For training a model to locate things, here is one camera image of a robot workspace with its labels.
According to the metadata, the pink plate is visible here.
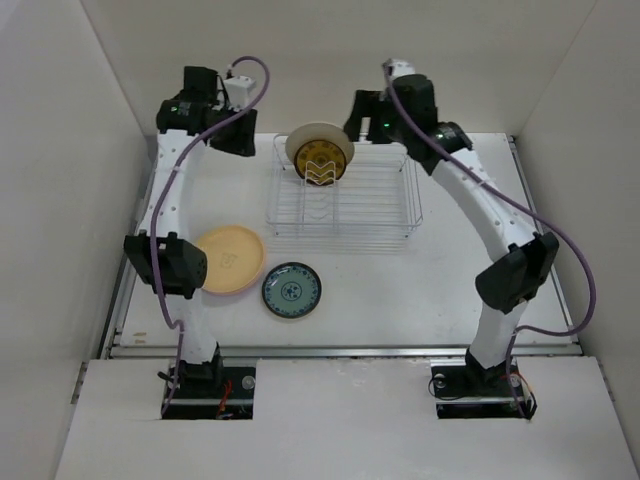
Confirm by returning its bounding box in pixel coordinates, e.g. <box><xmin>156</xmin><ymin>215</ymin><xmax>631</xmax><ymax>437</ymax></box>
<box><xmin>202</xmin><ymin>263</ymin><xmax>264</xmax><ymax>296</ymax></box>

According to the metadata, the small yellow patterned plate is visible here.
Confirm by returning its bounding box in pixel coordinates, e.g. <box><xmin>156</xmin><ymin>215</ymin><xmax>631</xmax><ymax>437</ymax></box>
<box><xmin>261</xmin><ymin>262</ymin><xmax>322</xmax><ymax>320</ymax></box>

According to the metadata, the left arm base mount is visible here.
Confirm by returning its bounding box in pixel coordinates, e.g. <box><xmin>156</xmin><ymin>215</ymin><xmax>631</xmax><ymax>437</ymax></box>
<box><xmin>158</xmin><ymin>361</ymin><xmax>256</xmax><ymax>421</ymax></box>

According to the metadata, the cream bear plate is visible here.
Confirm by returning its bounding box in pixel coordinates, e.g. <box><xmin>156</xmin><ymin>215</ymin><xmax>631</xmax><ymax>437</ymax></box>
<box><xmin>285</xmin><ymin>122</ymin><xmax>355</xmax><ymax>163</ymax></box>

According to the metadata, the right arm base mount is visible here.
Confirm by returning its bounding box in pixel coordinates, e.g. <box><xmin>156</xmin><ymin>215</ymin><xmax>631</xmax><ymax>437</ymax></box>
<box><xmin>428</xmin><ymin>364</ymin><xmax>538</xmax><ymax>420</ymax></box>

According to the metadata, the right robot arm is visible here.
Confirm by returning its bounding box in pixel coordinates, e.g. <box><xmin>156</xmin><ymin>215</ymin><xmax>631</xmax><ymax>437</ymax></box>
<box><xmin>343</xmin><ymin>73</ymin><xmax>559</xmax><ymax>398</ymax></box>

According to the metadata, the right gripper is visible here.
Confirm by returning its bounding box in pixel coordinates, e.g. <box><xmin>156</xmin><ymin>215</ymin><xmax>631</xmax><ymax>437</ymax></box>
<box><xmin>341</xmin><ymin>90</ymin><xmax>410</xmax><ymax>146</ymax></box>

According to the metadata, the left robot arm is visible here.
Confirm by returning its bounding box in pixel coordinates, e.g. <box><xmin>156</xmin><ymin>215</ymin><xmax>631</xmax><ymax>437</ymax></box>
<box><xmin>124</xmin><ymin>66</ymin><xmax>257</xmax><ymax>397</ymax></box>

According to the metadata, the white wire dish rack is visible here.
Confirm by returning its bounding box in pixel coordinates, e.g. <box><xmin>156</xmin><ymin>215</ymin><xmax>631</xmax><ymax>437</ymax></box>
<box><xmin>266</xmin><ymin>134</ymin><xmax>423</xmax><ymax>242</ymax></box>

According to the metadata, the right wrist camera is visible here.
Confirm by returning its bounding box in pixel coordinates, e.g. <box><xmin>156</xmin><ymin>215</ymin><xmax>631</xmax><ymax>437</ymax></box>
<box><xmin>382</xmin><ymin>59</ymin><xmax>416</xmax><ymax>80</ymax></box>

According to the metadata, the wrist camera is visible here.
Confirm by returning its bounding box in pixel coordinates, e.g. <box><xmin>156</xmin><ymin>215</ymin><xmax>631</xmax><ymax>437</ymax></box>
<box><xmin>382</xmin><ymin>59</ymin><xmax>416</xmax><ymax>80</ymax></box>
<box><xmin>223</xmin><ymin>75</ymin><xmax>256</xmax><ymax>111</ymax></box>

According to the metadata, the orange beige plate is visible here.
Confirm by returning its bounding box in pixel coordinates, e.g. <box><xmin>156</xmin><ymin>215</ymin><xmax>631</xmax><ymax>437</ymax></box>
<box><xmin>196</xmin><ymin>225</ymin><xmax>266</xmax><ymax>272</ymax></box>

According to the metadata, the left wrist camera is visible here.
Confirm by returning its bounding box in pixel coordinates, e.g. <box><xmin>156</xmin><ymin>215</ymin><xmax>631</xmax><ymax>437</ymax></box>
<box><xmin>223</xmin><ymin>75</ymin><xmax>256</xmax><ymax>111</ymax></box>

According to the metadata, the aluminium frame rail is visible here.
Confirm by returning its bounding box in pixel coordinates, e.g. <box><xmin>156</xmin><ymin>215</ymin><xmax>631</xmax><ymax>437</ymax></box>
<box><xmin>99</xmin><ymin>134</ymin><xmax>584</xmax><ymax>361</ymax></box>

